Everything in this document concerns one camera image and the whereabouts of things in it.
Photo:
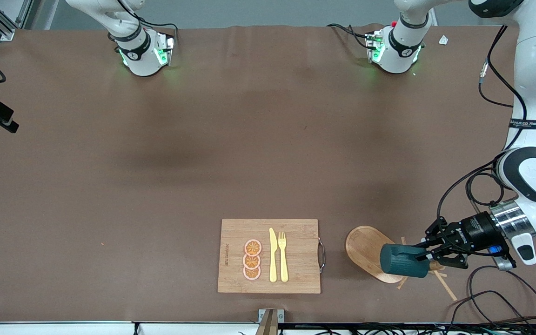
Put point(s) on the orange slice toy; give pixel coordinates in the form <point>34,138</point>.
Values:
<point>252,247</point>
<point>251,274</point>
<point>251,262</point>

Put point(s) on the white paper scrap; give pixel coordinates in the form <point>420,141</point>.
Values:
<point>443,40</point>

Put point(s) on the metal bracket with wooden post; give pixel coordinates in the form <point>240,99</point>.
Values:
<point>270,321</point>

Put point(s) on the yellow plastic fork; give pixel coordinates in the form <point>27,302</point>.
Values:
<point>283,260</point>

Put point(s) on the yellow plastic knife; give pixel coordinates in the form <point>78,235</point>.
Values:
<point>273,256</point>

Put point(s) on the aluminium frame profile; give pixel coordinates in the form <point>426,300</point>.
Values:
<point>3,25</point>

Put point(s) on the wooden mug rack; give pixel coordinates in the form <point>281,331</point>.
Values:
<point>365,246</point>

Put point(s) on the white table edge rail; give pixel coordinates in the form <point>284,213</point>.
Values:
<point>63,329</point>

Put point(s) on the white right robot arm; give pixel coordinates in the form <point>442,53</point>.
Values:
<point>140,56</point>

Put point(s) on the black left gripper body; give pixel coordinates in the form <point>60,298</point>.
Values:
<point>476,228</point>

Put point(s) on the wooden cutting board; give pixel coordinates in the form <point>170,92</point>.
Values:
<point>300,260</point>

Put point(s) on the teal cup with yellow inside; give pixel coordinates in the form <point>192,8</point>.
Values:
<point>400,260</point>

